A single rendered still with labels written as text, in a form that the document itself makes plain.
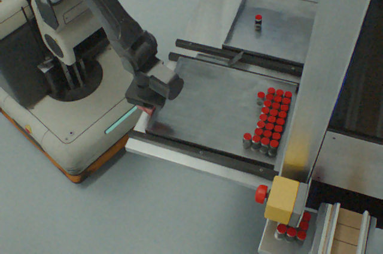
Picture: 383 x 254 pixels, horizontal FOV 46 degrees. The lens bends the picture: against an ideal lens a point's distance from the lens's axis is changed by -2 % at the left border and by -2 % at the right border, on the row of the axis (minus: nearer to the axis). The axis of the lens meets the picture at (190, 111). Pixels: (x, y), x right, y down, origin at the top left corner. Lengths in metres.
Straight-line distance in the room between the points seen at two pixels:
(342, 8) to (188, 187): 1.58
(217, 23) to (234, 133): 0.41
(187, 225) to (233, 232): 0.20
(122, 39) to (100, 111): 1.09
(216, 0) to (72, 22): 0.50
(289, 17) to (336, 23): 0.85
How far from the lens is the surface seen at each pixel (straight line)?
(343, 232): 1.08
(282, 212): 0.97
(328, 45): 0.69
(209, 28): 1.46
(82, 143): 1.99
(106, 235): 2.08
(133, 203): 2.11
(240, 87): 1.30
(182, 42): 1.39
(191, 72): 1.34
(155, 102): 1.14
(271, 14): 1.51
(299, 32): 1.46
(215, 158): 1.15
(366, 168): 0.94
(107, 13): 0.97
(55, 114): 2.10
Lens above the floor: 1.91
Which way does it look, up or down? 55 degrees down
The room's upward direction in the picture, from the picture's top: 5 degrees counter-clockwise
